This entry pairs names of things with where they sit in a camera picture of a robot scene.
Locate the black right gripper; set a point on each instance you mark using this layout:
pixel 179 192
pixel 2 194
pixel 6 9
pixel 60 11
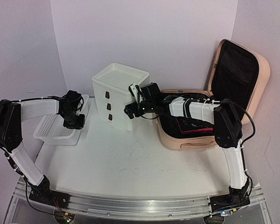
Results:
pixel 129 112

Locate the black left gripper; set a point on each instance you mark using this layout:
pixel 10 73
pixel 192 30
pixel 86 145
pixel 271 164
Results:
pixel 80 125

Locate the white tall plastic bin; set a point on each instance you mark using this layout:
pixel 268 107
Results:
pixel 111 93

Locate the white perforated plastic basket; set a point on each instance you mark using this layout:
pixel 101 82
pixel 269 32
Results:
pixel 53 129

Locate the beige hard-shell suitcase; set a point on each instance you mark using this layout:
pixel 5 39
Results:
pixel 238 74

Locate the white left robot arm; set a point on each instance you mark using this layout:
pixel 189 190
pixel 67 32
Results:
pixel 13 113

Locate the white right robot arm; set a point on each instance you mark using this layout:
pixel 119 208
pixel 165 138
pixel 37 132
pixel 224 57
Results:
pixel 227 129

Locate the black folded clothes stack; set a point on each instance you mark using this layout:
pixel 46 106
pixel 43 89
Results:
pixel 190 124

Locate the red folded garment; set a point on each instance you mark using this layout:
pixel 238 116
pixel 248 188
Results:
pixel 210 129

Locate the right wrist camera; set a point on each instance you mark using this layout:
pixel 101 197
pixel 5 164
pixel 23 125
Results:
pixel 135 92

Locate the aluminium front rail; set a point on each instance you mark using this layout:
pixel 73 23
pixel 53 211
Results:
pixel 144 209

